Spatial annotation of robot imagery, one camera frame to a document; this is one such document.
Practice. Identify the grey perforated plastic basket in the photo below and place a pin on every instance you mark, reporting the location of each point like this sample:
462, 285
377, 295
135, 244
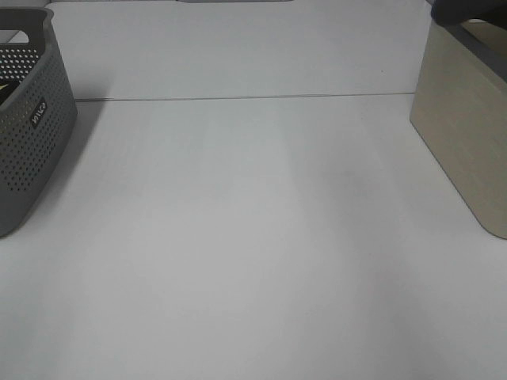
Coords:
38, 115

